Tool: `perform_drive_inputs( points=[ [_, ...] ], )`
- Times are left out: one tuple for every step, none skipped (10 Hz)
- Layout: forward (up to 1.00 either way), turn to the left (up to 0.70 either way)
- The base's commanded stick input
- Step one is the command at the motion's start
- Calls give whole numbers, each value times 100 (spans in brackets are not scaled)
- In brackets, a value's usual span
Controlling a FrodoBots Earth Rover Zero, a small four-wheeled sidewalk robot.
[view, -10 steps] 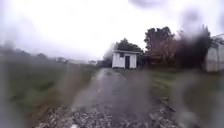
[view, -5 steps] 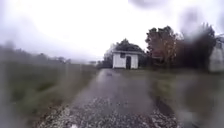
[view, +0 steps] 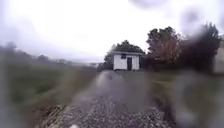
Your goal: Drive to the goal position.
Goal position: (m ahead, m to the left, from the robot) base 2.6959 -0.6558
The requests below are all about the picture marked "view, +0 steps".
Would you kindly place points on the small white building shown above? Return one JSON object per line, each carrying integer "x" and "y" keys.
{"x": 126, "y": 60}

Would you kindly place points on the row of trees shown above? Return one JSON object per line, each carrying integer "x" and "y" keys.
{"x": 173, "y": 46}

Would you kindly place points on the grass field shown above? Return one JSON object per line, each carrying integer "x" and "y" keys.
{"x": 163, "y": 86}
{"x": 36, "y": 83}

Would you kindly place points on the grey gravel path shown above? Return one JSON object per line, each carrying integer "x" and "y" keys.
{"x": 110, "y": 100}

